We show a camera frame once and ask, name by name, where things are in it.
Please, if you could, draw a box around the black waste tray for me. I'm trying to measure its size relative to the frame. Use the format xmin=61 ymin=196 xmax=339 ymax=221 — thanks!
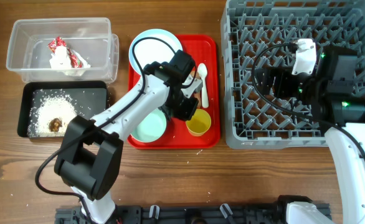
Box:
xmin=17 ymin=81 xmax=108 ymax=139

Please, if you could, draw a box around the yellow plastic cup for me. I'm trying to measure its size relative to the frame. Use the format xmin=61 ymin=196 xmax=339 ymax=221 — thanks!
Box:
xmin=186 ymin=109 xmax=212 ymax=136

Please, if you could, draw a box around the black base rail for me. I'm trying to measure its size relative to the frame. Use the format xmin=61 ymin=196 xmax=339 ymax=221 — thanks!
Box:
xmin=55 ymin=204 xmax=283 ymax=224

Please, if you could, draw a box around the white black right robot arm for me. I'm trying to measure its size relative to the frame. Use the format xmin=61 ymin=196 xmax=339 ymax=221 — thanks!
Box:
xmin=251 ymin=39 xmax=365 ymax=223

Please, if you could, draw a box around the grey dishwasher rack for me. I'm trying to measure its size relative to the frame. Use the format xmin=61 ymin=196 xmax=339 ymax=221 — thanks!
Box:
xmin=220 ymin=1 xmax=365 ymax=149

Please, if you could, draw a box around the clear plastic bin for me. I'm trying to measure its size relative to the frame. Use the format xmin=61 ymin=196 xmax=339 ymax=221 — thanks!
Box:
xmin=6 ymin=17 xmax=119 ymax=83

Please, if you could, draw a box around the white plastic spoon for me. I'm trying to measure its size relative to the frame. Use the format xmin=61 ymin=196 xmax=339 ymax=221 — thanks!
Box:
xmin=197 ymin=63 xmax=209 ymax=108

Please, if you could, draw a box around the white rice pile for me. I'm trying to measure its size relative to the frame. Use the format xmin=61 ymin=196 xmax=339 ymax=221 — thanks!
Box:
xmin=27 ymin=96 xmax=77 ymax=138

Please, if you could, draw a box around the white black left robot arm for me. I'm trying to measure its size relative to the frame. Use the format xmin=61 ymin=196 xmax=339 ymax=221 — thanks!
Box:
xmin=35 ymin=50 xmax=202 ymax=223

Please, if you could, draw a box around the light blue plate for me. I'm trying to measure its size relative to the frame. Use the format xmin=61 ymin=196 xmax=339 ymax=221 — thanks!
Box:
xmin=129 ymin=29 xmax=183 ymax=75

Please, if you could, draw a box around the red plastic tray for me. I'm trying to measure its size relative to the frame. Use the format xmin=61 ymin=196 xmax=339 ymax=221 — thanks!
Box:
xmin=128 ymin=34 xmax=220 ymax=149

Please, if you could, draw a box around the mint green bowl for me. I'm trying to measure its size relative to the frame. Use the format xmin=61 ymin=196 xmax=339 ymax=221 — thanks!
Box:
xmin=131 ymin=109 xmax=167 ymax=143

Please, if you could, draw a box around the brown food scrap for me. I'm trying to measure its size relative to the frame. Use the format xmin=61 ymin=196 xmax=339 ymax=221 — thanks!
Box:
xmin=49 ymin=118 xmax=62 ymax=132

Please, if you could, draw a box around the red white wrapper tissue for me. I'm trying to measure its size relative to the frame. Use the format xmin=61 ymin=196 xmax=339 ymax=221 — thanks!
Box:
xmin=48 ymin=36 xmax=91 ymax=77

